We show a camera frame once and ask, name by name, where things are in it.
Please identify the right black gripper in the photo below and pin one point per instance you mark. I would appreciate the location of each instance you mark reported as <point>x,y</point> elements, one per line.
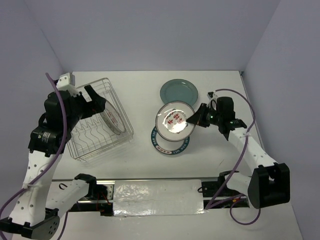
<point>197,118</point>

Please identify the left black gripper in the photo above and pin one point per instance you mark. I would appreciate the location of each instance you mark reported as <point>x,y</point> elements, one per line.
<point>98,102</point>

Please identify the white plate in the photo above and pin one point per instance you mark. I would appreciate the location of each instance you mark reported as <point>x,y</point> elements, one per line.
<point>113,119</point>
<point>171,121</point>
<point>163,146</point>

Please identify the teal green plate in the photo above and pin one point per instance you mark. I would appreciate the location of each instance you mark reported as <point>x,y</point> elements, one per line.
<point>179,90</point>

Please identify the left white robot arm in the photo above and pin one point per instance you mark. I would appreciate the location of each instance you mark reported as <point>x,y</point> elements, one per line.
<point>34,216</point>

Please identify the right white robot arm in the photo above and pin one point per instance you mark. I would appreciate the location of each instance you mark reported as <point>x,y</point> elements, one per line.
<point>259,177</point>

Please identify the silver foil sheet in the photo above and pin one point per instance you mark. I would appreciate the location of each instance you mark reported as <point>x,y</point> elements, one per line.
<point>157,197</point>

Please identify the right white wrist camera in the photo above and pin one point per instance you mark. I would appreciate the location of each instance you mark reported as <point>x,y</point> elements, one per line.
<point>212,96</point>

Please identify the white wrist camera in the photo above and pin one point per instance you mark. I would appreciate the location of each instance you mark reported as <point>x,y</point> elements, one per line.
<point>67,82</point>
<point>212,96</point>

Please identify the wire dish rack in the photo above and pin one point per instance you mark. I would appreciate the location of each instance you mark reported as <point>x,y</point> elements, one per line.
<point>92,137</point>

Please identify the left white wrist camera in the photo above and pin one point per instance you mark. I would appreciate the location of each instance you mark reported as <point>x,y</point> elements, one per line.
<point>67,82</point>

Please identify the metal base rail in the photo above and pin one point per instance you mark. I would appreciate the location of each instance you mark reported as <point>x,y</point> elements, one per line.
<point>155,200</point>

